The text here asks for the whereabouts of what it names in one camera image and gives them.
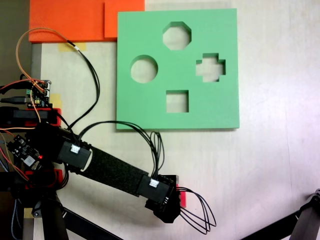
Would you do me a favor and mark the black USB cable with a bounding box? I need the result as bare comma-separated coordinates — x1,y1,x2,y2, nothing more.
0,96,28,104

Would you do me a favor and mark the black arm servo cable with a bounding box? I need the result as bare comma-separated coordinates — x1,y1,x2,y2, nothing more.
74,120,165,185

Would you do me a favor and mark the red wire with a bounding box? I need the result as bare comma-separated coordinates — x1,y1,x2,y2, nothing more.
0,79,41,92

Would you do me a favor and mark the black tripod leg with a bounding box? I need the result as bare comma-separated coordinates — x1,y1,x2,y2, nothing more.
239,188,320,240
31,191,125,240

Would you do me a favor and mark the green shape sorting board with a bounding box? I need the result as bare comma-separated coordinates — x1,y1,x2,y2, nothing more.
116,8,240,131

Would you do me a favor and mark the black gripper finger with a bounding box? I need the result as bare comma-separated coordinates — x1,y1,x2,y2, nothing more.
161,174,180,187
152,209,181,225

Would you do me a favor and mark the large orange foam slab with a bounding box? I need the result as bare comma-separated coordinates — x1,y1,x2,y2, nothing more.
28,0,118,43

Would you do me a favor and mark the thin orange wire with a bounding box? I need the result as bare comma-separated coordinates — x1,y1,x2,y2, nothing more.
15,27,73,124

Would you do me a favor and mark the small black circuit board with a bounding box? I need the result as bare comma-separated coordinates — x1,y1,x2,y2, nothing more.
6,134,44,171

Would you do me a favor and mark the red cross columnar block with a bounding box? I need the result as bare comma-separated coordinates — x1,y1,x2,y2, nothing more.
175,184,187,209

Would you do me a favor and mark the black gripper servo cable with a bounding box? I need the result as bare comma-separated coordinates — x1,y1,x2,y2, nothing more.
176,186,218,235

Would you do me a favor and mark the yellow masking tape piece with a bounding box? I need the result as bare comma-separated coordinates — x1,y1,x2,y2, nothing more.
57,42,87,53
51,93,63,108
23,207,35,220

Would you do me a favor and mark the circuit board with green terminal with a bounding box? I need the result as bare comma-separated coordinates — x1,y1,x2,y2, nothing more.
24,79,53,109

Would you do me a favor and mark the long black cable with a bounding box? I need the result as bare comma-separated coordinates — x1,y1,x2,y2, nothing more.
66,39,101,135

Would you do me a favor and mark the red black table clamp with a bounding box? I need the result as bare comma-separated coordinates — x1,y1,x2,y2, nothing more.
0,169,64,192
0,106,63,127

